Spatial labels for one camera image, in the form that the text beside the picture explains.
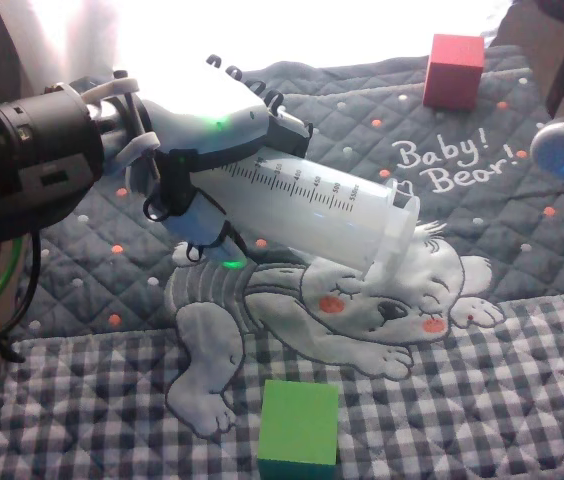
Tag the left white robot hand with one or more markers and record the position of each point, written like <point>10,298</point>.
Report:
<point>197,125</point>

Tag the red cube block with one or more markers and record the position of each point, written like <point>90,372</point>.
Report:
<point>452,75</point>

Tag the green cube block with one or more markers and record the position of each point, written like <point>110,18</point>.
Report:
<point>298,425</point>

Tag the grey quilt with bear print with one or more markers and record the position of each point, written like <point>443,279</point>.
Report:
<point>412,400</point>

